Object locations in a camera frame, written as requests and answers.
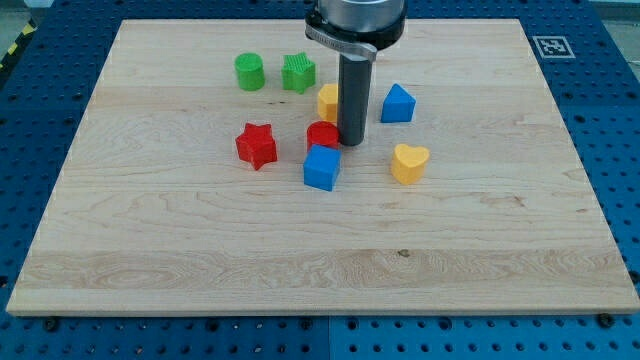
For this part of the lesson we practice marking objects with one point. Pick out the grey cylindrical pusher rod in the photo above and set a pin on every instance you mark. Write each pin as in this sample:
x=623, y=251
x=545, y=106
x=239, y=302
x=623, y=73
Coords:
x=353, y=97

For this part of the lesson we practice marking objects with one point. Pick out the yellow heart block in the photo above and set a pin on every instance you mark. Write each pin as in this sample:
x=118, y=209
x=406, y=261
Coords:
x=408, y=163

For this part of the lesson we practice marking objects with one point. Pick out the yellow hexagon block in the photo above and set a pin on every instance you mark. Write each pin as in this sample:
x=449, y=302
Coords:
x=327, y=102

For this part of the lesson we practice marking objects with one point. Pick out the blue triangle block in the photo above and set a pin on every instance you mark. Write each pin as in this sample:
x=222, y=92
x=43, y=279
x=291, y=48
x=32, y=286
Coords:
x=398, y=105

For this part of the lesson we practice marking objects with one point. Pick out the green star block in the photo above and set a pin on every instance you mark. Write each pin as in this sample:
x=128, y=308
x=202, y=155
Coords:
x=298, y=72

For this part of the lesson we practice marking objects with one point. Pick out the red cylinder block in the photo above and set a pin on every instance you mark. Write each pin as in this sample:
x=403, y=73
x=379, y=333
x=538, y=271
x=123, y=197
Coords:
x=322, y=133

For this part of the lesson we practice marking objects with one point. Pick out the blue cube block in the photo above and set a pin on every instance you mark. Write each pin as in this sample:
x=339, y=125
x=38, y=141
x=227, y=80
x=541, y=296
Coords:
x=321, y=167

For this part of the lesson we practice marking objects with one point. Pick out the green cylinder block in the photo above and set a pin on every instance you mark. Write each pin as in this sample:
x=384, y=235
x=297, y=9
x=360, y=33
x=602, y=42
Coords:
x=249, y=71

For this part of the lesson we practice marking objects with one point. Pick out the red star block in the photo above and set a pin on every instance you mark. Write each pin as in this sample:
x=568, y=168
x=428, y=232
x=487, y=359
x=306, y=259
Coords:
x=256, y=145

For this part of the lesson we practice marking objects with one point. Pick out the wooden board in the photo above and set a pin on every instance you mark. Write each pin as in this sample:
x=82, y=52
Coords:
x=154, y=214

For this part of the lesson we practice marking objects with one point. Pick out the white fiducial marker tag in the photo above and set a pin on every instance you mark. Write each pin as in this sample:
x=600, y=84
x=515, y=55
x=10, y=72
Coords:
x=553, y=47

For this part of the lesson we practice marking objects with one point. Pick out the yellow black hazard tape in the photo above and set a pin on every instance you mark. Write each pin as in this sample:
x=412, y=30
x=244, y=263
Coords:
x=18, y=47

